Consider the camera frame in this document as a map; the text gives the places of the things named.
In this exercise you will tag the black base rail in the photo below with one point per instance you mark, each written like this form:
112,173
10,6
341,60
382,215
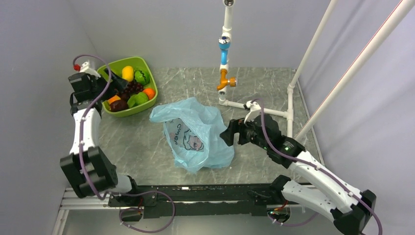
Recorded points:
195,200

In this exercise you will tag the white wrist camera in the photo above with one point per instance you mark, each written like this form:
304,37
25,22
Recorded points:
87,67
253,108

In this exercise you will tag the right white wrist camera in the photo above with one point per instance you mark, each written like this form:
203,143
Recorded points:
253,108

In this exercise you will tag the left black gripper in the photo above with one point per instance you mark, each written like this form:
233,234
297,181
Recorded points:
118,84

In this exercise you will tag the green fake fruit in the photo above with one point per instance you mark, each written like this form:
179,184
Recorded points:
137,99

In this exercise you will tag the blue printed plastic bag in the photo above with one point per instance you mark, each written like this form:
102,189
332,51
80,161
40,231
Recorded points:
193,131

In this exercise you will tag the yellow fake fruit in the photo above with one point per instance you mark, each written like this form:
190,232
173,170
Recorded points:
128,73

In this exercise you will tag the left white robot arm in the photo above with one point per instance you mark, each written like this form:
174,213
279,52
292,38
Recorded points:
87,168

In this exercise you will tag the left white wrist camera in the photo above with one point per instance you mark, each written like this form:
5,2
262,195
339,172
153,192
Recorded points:
87,67

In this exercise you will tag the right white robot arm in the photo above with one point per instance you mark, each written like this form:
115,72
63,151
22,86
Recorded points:
347,207

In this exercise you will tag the green plastic tray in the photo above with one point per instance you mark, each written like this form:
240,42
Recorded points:
138,64

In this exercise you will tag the orange fake fruit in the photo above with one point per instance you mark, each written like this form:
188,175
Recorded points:
151,93

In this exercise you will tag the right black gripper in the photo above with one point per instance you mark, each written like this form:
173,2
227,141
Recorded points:
235,125

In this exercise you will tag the dark red fake grapes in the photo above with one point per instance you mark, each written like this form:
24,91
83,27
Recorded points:
132,88

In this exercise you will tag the orange fake mango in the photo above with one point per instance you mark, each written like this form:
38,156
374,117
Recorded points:
113,99

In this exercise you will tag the dark red fake fruit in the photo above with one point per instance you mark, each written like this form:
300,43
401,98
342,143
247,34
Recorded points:
119,105

